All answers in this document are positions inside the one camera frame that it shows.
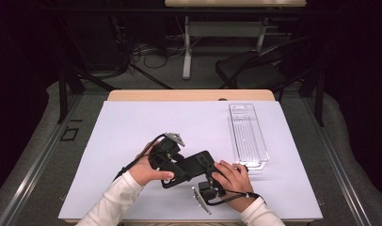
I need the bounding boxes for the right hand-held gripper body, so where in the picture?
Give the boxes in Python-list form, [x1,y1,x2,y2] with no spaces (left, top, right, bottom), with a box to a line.
[192,178,227,216]

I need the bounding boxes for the clear plastic packaging box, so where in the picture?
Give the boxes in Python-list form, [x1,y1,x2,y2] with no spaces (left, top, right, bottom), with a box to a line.
[228,103,270,172]

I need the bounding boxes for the aluminium floor rail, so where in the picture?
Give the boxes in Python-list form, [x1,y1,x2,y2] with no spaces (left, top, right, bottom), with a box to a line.
[0,93,84,226]
[301,96,373,226]

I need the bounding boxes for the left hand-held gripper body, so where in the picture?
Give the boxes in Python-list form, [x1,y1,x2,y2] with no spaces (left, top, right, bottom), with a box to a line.
[148,132,186,172]

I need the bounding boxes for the person's left hand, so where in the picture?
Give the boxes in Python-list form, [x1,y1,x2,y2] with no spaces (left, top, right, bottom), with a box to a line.
[128,140,175,186]

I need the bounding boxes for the right hand-held gripper black cable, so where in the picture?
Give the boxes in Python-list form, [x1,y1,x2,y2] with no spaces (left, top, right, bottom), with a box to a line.
[206,189,267,207]

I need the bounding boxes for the hand-held gripper black cable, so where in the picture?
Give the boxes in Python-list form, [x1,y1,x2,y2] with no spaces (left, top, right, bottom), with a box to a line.
[206,189,267,207]
[113,133,167,183]

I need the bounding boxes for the white table mat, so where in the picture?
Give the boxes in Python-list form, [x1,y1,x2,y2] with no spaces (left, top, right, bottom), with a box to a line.
[57,100,324,221]

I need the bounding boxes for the person's right hand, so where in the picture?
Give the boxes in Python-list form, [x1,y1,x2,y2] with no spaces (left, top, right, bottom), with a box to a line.
[211,159,257,208]

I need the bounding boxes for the black metal stand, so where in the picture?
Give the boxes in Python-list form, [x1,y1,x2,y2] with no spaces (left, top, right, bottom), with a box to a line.
[298,59,326,128]
[56,18,118,125]

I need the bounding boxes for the white-legged wooden desk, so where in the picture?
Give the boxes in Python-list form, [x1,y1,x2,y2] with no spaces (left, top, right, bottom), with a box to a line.
[164,0,308,81]

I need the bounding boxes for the left hand-held gripper black cable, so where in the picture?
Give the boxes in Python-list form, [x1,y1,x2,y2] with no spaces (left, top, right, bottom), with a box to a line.
[113,133,167,183]

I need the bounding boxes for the bundle of floor cables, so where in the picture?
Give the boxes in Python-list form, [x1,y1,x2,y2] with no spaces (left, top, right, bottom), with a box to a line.
[115,18,188,76]

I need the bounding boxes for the black folding chair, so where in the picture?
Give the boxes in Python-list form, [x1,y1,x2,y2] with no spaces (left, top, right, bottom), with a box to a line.
[215,36,322,95]

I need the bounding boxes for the black phone case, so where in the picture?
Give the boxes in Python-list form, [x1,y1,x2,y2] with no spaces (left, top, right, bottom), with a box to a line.
[160,150,223,189]

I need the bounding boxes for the wooden table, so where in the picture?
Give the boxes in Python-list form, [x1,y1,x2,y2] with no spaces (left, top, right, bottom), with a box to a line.
[64,89,314,226]

